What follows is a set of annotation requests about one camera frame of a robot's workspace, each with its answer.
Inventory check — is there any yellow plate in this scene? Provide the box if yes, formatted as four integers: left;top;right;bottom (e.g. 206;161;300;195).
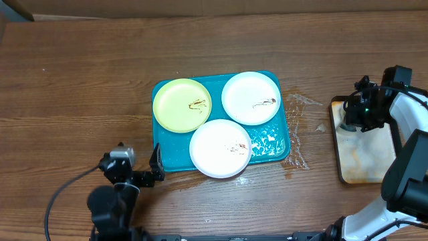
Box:
152;78;212;133

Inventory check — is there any green yellow sponge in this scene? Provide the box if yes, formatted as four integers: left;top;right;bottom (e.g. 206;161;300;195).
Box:
339;123;356;132

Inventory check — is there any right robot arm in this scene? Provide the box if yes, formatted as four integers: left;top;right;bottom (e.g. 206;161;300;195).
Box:
292;66;427;240

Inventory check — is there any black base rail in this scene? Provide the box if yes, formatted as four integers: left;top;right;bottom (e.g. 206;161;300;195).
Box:
89;231;387;241

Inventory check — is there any white plate bottom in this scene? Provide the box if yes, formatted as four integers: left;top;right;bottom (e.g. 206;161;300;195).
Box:
189;119;252;179

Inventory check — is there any white plate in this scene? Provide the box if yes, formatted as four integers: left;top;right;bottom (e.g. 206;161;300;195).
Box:
221;72;282;126
189;119;252;179

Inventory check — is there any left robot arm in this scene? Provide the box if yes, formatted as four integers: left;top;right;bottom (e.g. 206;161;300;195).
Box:
87;143;165;240

